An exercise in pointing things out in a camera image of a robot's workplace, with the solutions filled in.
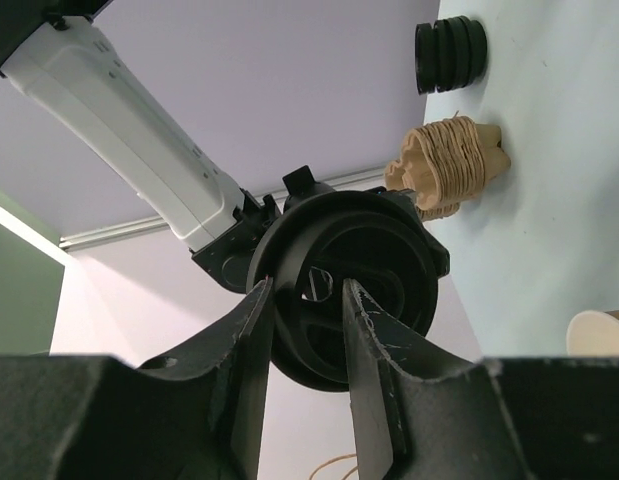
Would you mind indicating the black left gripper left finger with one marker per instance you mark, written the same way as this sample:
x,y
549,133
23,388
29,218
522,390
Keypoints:
x,y
195,411

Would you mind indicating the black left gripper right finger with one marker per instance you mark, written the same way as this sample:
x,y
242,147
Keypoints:
x,y
420,412

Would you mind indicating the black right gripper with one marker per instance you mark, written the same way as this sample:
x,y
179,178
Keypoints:
x,y
310,201

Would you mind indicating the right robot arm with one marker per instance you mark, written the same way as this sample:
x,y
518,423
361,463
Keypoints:
x,y
52,53

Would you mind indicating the stack of paper cups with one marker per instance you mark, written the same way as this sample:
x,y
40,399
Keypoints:
x,y
593,333

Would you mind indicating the brown pulp cup carrier stack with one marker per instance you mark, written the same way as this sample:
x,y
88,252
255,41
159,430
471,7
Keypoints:
x,y
446,163

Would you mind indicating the black plastic lid stack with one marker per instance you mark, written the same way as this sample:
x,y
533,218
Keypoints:
x,y
450,54

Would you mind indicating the green paper bag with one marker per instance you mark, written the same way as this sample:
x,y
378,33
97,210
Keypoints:
x,y
30,283

